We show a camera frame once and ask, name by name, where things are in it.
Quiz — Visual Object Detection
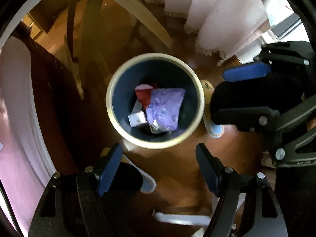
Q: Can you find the red paper box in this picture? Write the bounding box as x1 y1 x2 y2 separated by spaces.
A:
134 84 154 109

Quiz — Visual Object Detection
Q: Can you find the pink bed skirt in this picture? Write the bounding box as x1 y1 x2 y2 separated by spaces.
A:
1 37 56 235

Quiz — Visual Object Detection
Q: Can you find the white fringed curtain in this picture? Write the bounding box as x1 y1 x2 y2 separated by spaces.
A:
145 0 270 65

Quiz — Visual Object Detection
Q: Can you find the right blue slipper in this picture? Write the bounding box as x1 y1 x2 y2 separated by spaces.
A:
203 109 224 139

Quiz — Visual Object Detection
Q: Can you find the white black handle tool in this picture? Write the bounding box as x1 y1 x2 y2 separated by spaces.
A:
153 212 211 227

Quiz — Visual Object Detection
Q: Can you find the white small carton box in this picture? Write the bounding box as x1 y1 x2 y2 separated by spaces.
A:
128 110 147 127

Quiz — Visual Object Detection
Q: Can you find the purple plastic bag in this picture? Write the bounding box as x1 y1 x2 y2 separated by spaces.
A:
146 88 186 132

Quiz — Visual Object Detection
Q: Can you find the left blue slipper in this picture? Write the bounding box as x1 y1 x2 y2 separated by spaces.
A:
122 139 156 194

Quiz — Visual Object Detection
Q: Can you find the blue slipper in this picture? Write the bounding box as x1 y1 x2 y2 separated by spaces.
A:
203 109 224 139
122 139 156 194

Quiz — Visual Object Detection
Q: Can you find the yellow plush slipper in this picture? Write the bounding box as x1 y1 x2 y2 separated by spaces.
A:
200 80 215 104

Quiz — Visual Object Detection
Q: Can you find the blue round trash bin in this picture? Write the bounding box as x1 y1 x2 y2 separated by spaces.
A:
106 53 205 149

